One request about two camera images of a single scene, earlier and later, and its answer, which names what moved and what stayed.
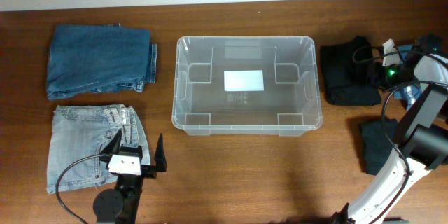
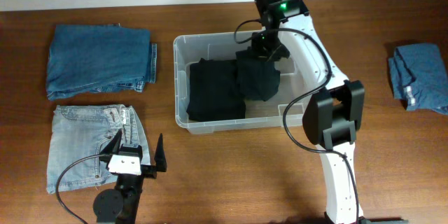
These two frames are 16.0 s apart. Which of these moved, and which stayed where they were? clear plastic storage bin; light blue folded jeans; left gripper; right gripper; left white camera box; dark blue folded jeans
Moved: right gripper
Stayed: light blue folded jeans; left gripper; clear plastic storage bin; left white camera box; dark blue folded jeans
